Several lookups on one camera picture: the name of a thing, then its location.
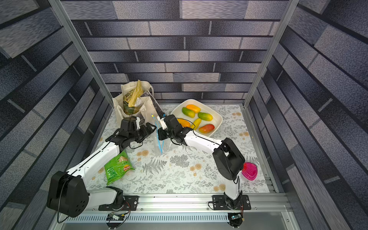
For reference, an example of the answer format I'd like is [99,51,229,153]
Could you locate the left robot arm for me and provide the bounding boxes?
[47,117,157,218]

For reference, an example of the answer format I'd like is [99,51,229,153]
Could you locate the aluminium front rail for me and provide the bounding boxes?
[49,193,300,230]

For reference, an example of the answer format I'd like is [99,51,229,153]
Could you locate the green mango at right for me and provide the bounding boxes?
[197,112,213,121]

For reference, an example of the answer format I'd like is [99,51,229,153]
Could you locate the yellow snack packet in tote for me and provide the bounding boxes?
[128,80,143,107]

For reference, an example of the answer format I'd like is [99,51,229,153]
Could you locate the right aluminium frame post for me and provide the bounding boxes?
[243,0,299,108]

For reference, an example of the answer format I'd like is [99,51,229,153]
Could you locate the red mango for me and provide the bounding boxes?
[198,124,215,134]

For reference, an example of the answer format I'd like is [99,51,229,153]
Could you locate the white serving dish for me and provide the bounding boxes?
[171,99,223,137]

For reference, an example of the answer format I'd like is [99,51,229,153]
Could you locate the orange mango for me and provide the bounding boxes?
[177,118,191,127]
[186,104,201,113]

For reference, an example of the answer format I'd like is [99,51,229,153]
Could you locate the pink lidded container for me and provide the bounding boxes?
[241,163,258,181]

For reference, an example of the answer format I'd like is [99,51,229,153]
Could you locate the green mango near tote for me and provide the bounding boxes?
[182,107,196,118]

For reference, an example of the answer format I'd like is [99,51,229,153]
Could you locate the left circuit board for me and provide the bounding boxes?
[106,212,128,222]

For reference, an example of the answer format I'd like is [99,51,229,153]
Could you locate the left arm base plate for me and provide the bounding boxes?
[98,195,140,212]

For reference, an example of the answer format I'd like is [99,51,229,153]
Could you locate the circuit board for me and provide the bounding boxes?
[228,213,243,228]
[106,212,128,222]

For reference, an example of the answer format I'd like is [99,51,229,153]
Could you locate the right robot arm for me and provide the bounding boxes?
[158,115,245,202]

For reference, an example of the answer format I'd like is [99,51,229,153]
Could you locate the green chip bag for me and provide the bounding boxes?
[104,152,135,186]

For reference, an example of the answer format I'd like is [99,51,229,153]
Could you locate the floral table mat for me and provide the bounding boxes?
[112,104,260,194]

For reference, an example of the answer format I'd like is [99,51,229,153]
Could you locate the beige canvas tote bag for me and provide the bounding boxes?
[113,80,164,125]

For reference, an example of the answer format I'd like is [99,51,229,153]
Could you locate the left aluminium frame post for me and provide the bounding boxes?
[48,0,114,107]

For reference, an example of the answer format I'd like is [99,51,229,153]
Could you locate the yellow mango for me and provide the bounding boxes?
[191,118,202,130]

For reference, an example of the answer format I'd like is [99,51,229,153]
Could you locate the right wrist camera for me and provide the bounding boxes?
[159,117,167,130]

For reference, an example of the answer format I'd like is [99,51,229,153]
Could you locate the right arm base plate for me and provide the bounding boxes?
[211,194,251,210]

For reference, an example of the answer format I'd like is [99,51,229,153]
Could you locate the right circuit board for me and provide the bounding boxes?
[228,213,243,228]

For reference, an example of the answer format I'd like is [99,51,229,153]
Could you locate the aluminium frame post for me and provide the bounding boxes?
[48,0,114,107]
[243,0,299,108]

